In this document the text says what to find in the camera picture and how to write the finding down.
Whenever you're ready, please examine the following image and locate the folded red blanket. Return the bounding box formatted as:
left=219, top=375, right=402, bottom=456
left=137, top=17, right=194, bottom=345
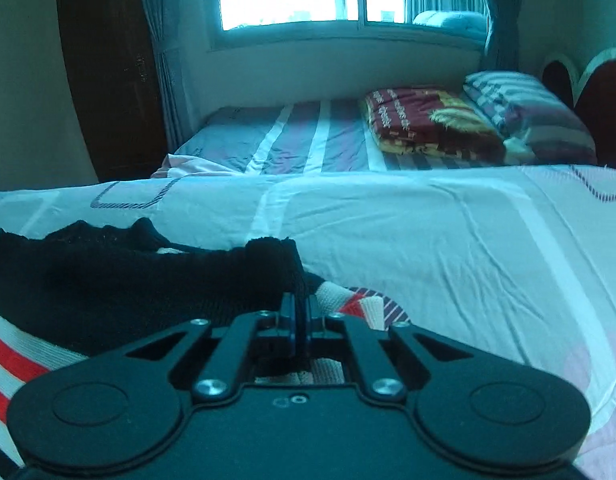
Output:
left=359, top=85, right=507, bottom=165

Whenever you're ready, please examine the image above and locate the folded quilt on windowsill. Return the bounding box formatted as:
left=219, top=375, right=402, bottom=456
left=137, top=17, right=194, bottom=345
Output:
left=411, top=9, right=490, bottom=43

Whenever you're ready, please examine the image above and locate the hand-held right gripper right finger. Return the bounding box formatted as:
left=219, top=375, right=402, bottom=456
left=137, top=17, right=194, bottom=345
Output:
left=307, top=294, right=504, bottom=403

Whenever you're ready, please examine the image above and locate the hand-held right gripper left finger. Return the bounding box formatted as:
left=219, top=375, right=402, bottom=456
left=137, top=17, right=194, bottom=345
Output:
left=88, top=294, right=296, bottom=402

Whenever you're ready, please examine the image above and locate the red scalloped headboard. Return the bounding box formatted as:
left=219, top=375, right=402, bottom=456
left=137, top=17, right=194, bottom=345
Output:
left=540, top=47, right=616, bottom=171

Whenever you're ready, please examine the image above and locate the blue curtain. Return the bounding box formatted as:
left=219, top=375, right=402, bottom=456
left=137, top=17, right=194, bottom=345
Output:
left=480, top=0, right=530, bottom=73
left=134, top=0, right=189, bottom=155

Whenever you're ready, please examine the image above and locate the dark wooden door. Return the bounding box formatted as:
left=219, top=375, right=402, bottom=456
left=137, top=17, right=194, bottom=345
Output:
left=54, top=0, right=169, bottom=184

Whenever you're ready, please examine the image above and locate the striped purple bed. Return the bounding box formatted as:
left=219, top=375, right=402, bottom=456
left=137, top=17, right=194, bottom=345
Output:
left=152, top=96, right=599, bottom=178

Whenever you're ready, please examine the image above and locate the striped pillow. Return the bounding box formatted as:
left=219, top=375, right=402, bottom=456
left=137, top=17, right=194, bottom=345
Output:
left=460, top=71, right=599, bottom=166

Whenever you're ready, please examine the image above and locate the striped knit sweater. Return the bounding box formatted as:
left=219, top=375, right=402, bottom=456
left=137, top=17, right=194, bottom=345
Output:
left=0, top=217, right=413, bottom=480

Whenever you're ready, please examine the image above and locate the patterned white bed sheet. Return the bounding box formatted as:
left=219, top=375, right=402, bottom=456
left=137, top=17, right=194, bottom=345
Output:
left=0, top=164, right=616, bottom=480

